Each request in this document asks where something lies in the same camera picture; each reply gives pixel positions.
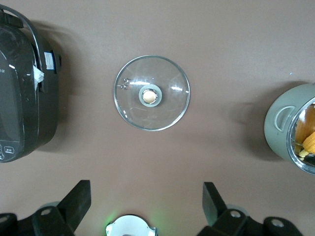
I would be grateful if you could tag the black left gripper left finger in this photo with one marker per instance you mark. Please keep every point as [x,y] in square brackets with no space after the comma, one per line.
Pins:
[76,201]

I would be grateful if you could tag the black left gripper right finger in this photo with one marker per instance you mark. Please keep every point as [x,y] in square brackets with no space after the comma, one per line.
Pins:
[212,204]

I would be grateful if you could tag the round glass pot lid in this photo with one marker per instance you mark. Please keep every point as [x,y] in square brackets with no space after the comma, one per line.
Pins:
[167,105]

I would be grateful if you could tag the yellow corn cob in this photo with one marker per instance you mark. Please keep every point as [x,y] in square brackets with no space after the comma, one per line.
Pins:
[310,142]

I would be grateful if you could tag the grey electric cooking pot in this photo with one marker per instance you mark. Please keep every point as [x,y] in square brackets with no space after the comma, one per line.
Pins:
[275,123]

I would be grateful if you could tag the black rice cooker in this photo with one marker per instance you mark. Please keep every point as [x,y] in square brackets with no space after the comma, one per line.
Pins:
[24,98]

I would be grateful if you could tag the brown table cloth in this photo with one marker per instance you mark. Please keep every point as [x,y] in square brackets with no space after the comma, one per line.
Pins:
[157,29]

